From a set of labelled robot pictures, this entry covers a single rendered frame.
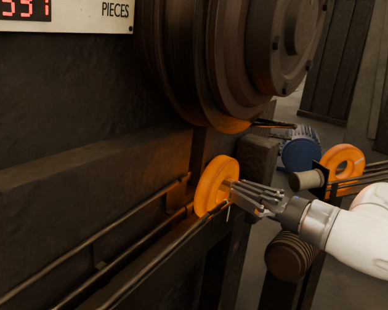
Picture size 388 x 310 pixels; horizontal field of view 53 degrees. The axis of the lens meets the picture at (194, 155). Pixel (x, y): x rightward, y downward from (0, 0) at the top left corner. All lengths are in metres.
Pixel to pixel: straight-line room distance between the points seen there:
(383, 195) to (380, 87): 2.62
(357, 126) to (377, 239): 2.86
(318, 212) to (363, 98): 2.81
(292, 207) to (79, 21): 0.51
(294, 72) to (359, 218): 0.31
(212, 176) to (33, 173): 0.39
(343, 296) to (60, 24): 1.68
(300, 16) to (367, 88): 2.85
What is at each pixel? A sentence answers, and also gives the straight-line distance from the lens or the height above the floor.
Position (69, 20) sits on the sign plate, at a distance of 0.60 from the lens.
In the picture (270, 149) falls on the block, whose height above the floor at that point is 0.79.
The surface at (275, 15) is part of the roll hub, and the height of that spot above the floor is 1.12.
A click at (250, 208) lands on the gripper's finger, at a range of 0.82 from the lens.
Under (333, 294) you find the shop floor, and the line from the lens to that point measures 1.95.
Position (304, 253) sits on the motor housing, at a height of 0.51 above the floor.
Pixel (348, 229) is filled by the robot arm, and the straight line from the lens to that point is 0.78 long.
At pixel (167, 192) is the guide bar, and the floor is 0.75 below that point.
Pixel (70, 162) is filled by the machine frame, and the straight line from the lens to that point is 0.62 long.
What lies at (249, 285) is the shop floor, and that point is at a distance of 1.84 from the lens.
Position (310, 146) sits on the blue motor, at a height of 0.29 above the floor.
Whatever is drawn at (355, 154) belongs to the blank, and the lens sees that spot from 1.29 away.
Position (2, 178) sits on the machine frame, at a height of 0.87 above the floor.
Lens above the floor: 1.12
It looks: 21 degrees down
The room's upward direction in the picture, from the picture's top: 8 degrees clockwise
